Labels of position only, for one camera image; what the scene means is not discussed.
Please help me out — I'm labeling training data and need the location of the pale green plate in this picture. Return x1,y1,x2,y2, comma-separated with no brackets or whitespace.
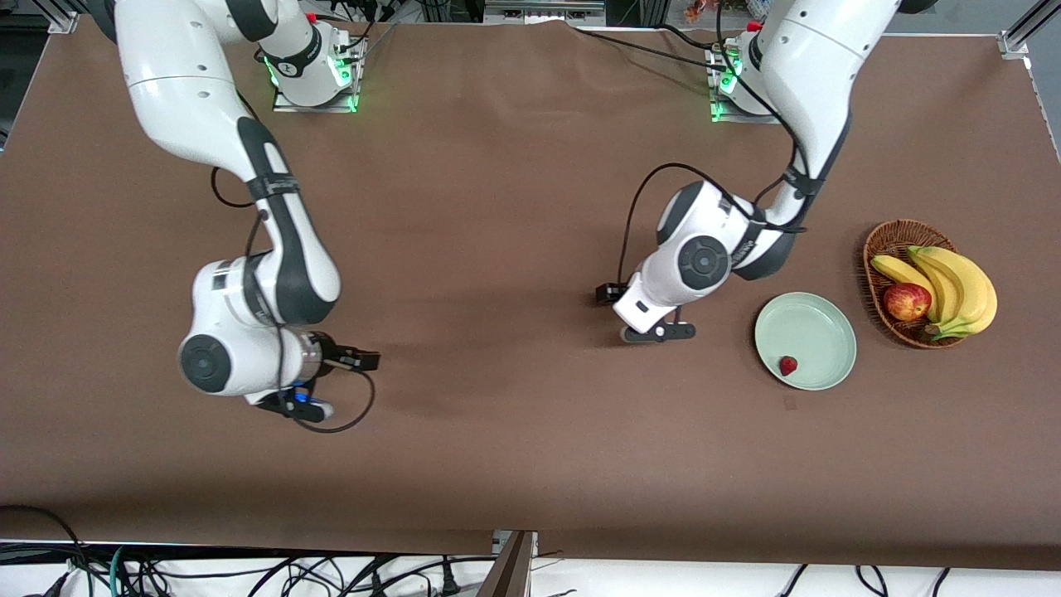
753,292,858,391

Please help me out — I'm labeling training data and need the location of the table cover sheet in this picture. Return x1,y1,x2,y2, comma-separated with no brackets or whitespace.
0,15,1061,571

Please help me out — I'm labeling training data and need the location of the brown wicker basket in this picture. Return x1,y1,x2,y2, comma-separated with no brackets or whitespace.
862,219,969,350

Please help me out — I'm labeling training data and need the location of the grey power strip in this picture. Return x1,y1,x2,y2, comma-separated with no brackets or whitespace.
483,0,608,26

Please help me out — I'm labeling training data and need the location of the red apple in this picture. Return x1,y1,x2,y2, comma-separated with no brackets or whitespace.
883,282,933,323

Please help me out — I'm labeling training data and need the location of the yellow banana bunch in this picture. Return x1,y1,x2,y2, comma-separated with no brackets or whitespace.
870,245,999,342

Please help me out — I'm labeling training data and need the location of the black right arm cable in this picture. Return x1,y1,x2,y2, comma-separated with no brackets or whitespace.
210,166,378,434

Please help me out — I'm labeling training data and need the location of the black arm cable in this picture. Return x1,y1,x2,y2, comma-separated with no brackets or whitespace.
210,166,378,434
618,162,809,287

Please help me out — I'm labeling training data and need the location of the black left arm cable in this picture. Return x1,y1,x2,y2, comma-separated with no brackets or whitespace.
618,162,809,287

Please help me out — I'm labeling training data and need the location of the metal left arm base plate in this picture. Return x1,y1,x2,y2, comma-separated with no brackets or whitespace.
706,46,798,125

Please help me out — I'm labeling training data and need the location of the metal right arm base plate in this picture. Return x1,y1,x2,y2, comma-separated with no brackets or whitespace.
272,33,366,114

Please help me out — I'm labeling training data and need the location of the black cable on table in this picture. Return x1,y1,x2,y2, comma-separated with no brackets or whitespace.
566,21,734,75

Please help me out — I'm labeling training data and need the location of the brown wooden post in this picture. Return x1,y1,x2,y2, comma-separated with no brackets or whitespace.
475,531,538,597

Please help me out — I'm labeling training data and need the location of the thick black floor cable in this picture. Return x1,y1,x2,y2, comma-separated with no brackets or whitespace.
0,504,88,597

